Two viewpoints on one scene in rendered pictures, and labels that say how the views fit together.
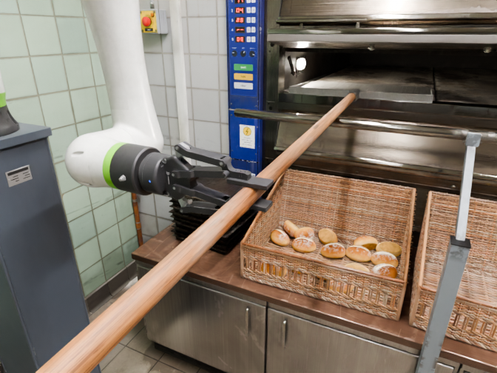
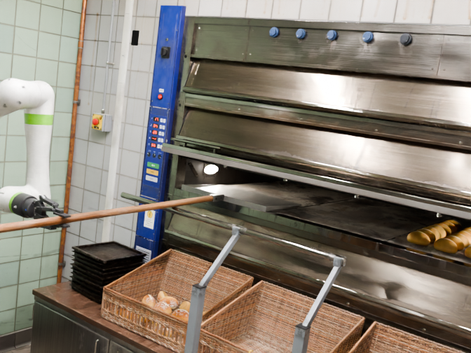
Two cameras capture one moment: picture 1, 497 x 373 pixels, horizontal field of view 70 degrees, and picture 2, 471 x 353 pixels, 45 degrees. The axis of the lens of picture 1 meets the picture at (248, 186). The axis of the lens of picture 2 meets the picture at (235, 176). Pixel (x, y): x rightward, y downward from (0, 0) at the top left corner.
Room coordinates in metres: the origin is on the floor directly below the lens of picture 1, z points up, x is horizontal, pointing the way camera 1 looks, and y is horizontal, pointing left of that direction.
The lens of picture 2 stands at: (-1.41, -0.98, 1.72)
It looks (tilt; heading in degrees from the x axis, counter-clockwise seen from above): 8 degrees down; 10
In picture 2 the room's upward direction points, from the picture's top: 8 degrees clockwise
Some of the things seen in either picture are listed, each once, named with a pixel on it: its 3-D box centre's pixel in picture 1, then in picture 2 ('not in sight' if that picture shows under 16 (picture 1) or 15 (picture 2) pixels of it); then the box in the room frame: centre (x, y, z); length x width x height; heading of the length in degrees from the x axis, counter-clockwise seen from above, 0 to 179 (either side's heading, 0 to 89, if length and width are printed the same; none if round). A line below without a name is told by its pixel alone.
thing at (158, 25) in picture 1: (153, 21); (101, 122); (1.78, 0.43, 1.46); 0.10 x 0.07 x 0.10; 65
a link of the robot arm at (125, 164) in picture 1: (141, 169); (26, 205); (0.63, 0.20, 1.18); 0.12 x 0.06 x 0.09; 154
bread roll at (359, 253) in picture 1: (358, 251); not in sight; (1.19, -0.43, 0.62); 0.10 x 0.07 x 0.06; 64
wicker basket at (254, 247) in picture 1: (330, 231); (177, 296); (1.19, -0.32, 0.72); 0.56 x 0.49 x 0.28; 66
